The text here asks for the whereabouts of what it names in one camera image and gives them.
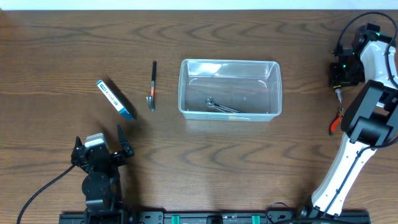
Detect yellow black ratchet screwdriver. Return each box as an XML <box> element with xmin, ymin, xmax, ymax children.
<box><xmin>333</xmin><ymin>85</ymin><xmax>342</xmax><ymax>104</ymax></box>

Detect red handled cutting pliers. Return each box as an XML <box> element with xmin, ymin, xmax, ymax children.
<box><xmin>328</xmin><ymin>107</ymin><xmax>344</xmax><ymax>136</ymax></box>

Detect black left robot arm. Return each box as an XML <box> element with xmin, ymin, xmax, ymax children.
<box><xmin>71</xmin><ymin>125</ymin><xmax>134</xmax><ymax>213</ymax></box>

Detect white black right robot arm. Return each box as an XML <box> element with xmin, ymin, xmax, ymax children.
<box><xmin>300</xmin><ymin>23</ymin><xmax>397</xmax><ymax>219</ymax></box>

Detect clear plastic container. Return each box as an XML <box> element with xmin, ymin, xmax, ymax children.
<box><xmin>178</xmin><ymin>58</ymin><xmax>282</xmax><ymax>121</ymax></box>

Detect teal white cardboard box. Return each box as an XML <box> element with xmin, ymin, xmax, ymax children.
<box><xmin>96</xmin><ymin>80</ymin><xmax>133</xmax><ymax>120</ymax></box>

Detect silver adjustable wrench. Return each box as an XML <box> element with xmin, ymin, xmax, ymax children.
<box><xmin>205</xmin><ymin>97</ymin><xmax>243</xmax><ymax>113</ymax></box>

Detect small black handled hammer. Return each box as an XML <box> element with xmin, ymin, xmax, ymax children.
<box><xmin>146</xmin><ymin>61</ymin><xmax>157</xmax><ymax>111</ymax></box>

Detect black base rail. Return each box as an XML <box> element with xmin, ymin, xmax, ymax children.
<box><xmin>58</xmin><ymin>210</ymin><xmax>371</xmax><ymax>224</ymax></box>

